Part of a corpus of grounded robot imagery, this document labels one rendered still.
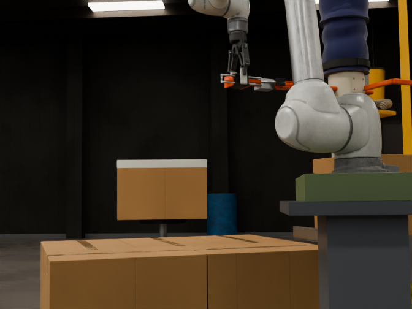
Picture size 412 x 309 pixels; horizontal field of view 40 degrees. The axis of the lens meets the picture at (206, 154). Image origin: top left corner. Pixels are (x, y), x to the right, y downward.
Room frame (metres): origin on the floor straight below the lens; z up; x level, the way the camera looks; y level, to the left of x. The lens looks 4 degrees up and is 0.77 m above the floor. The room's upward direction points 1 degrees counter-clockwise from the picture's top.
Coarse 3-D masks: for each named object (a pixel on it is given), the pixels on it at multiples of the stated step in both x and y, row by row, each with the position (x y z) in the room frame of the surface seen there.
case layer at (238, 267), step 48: (96, 240) 3.03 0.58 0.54; (144, 240) 2.99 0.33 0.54; (192, 240) 2.95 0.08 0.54; (240, 240) 2.92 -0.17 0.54; (288, 240) 2.89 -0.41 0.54; (48, 288) 2.11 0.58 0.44; (96, 288) 2.12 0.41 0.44; (144, 288) 2.18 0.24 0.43; (192, 288) 2.23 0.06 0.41; (240, 288) 2.30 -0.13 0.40; (288, 288) 2.36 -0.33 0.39
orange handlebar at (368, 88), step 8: (224, 80) 2.40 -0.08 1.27; (256, 80) 2.43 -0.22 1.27; (384, 80) 2.51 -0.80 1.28; (392, 80) 2.47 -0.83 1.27; (400, 80) 2.48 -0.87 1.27; (408, 80) 2.50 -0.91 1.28; (280, 88) 2.52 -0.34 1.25; (288, 88) 2.53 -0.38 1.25; (336, 88) 2.62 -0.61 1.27; (368, 88) 2.60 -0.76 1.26
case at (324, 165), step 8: (320, 160) 2.77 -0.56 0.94; (328, 160) 2.71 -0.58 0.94; (384, 160) 2.51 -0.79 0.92; (392, 160) 2.52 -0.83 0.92; (400, 160) 2.54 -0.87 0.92; (408, 160) 2.56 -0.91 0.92; (320, 168) 2.77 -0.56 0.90; (328, 168) 2.71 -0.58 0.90; (400, 168) 2.54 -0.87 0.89; (408, 168) 2.56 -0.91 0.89; (408, 216) 2.55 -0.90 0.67; (408, 224) 2.55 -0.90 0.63; (408, 232) 2.55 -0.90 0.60
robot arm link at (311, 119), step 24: (288, 0) 1.81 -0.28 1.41; (312, 0) 1.80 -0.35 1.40; (288, 24) 1.82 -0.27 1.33; (312, 24) 1.79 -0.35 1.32; (312, 48) 1.77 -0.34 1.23; (312, 72) 1.76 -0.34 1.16; (288, 96) 1.78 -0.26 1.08; (312, 96) 1.72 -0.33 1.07; (288, 120) 1.71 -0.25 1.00; (312, 120) 1.70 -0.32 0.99; (336, 120) 1.74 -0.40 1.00; (288, 144) 1.76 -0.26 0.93; (312, 144) 1.74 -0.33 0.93; (336, 144) 1.77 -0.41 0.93
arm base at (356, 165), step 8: (336, 160) 1.89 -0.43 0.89; (344, 160) 1.85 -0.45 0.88; (352, 160) 1.83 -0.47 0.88; (360, 160) 1.82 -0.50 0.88; (368, 160) 1.83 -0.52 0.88; (376, 160) 1.84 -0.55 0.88; (336, 168) 1.88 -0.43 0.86; (344, 168) 1.84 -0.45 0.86; (352, 168) 1.83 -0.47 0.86; (360, 168) 1.82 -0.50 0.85; (368, 168) 1.82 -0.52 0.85; (376, 168) 1.82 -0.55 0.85; (384, 168) 1.86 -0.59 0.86; (392, 168) 1.87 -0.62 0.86
